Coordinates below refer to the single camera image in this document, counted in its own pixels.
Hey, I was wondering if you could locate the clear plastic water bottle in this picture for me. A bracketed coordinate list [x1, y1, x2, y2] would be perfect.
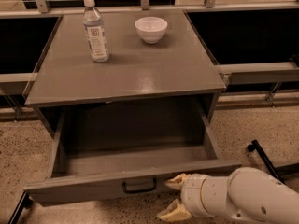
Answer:
[83, 0, 109, 63]

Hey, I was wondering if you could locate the grey cabinet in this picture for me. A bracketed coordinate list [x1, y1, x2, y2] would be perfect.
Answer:
[23, 8, 228, 138]

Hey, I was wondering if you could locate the white ceramic bowl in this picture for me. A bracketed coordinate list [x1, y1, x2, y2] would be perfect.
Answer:
[135, 17, 168, 44]

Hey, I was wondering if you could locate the black drawer handle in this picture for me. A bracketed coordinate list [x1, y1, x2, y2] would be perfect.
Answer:
[122, 178, 157, 195]

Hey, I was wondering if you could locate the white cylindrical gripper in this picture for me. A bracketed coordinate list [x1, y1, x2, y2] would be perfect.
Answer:
[157, 173, 214, 222]

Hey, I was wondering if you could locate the grey top drawer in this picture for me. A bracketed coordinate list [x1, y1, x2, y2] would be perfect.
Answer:
[24, 105, 240, 205]

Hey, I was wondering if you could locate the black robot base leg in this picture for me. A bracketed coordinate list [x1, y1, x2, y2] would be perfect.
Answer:
[247, 140, 299, 182]

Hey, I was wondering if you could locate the metal window railing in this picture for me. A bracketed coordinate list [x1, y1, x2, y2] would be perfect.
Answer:
[1, 0, 298, 96]

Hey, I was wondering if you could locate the black cabinet leg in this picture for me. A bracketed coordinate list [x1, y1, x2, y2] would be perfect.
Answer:
[8, 192, 33, 224]

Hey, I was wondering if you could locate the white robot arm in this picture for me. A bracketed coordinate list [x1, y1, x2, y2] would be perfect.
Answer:
[157, 167, 299, 224]

